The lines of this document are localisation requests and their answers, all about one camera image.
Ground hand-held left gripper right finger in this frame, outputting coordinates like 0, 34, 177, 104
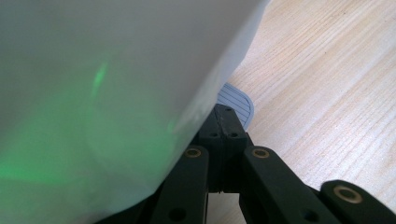
222, 104, 254, 193

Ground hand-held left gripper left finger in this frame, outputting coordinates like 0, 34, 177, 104
190, 103, 224, 193

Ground grey-blue bin pedal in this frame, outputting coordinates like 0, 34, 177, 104
217, 82, 255, 131

